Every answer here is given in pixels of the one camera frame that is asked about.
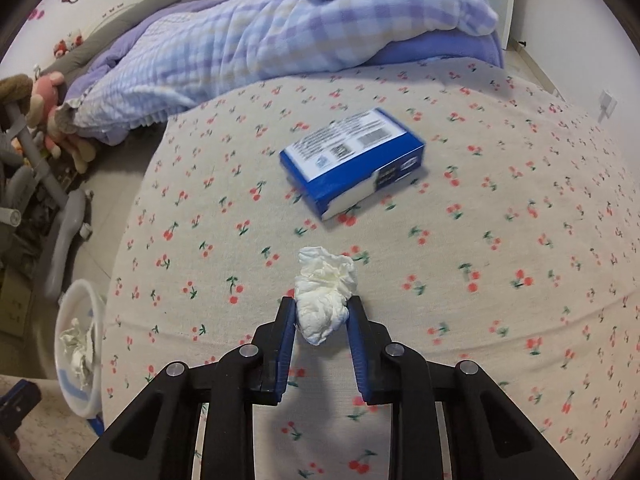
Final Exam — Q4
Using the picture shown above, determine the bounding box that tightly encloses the pink plush toy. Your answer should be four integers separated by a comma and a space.
27, 71, 98, 173

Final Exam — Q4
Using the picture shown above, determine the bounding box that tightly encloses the white framed door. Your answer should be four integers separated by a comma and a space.
492, 0, 526, 51

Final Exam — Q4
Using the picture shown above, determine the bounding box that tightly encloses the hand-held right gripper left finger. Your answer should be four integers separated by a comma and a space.
65, 296, 297, 480

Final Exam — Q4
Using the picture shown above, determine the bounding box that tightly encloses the long grey bed bumper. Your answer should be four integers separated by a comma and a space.
40, 0, 206, 78

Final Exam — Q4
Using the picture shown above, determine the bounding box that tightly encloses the small red white plush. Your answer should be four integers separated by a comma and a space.
52, 30, 83, 58

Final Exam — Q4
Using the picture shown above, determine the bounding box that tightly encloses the brown plush toy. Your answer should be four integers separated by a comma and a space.
0, 74, 33, 111

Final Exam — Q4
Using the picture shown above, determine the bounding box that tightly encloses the grey wheeled chair base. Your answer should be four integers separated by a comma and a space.
0, 105, 96, 301

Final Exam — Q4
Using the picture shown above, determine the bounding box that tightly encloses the cardboard box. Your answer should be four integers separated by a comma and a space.
0, 265, 31, 336

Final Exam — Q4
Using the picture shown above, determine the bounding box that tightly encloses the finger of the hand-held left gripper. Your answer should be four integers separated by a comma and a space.
0, 380, 42, 443

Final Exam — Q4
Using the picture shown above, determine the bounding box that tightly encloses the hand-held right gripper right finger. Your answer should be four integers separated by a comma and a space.
347, 296, 578, 480

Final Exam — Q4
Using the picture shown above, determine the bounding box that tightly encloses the white paper bucket blue print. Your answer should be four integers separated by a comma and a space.
52, 279, 108, 433

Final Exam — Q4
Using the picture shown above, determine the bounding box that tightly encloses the purple blanket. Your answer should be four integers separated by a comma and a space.
360, 27, 505, 68

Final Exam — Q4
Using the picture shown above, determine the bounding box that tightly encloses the purple checkered quilt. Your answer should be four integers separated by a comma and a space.
55, 0, 501, 143

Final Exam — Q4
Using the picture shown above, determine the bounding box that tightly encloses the cream floor mat blue edge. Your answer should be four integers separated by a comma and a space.
0, 375, 108, 480

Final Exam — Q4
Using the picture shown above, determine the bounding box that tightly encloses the white tissue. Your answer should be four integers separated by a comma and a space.
59, 317, 98, 391
294, 246, 360, 346

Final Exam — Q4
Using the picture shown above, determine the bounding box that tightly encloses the blue box with barcode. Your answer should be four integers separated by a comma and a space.
279, 107, 427, 222

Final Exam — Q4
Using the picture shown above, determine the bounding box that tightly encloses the cherry print bed sheet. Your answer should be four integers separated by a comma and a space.
97, 52, 640, 480

